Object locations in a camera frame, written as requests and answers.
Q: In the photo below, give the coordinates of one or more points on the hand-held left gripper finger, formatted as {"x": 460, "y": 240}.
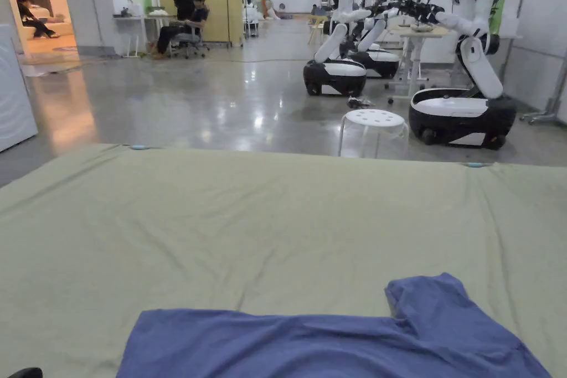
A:
{"x": 22, "y": 373}

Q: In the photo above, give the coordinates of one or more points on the light blue sheet clip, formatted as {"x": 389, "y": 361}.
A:
{"x": 139, "y": 147}
{"x": 473, "y": 165}

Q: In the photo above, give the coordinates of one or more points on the blue shirt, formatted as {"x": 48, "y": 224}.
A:
{"x": 310, "y": 347}

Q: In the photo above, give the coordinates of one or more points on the white and black humanoid robot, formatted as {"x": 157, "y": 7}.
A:
{"x": 381, "y": 59}
{"x": 339, "y": 72}
{"x": 480, "y": 68}

